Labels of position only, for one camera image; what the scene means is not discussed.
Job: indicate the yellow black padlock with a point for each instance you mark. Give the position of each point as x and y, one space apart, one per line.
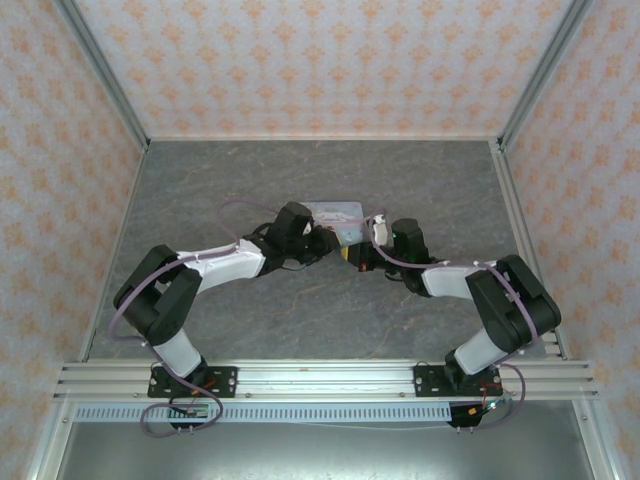
347 253

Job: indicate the translucent plastic packaging card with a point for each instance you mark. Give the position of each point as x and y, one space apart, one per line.
337 215

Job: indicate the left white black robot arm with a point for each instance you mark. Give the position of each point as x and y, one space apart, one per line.
175 305

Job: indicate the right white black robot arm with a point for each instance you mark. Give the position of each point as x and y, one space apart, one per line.
505 300

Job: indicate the small electronics board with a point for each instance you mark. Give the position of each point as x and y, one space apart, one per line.
192 411
482 407

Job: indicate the aluminium side rail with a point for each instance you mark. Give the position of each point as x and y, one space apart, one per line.
525 235

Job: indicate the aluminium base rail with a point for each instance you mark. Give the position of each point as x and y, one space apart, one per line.
325 382

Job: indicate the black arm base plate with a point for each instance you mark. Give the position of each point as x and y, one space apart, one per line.
222 382
430 382

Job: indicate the aluminium frame post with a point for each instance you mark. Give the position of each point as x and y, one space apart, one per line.
107 80
542 75

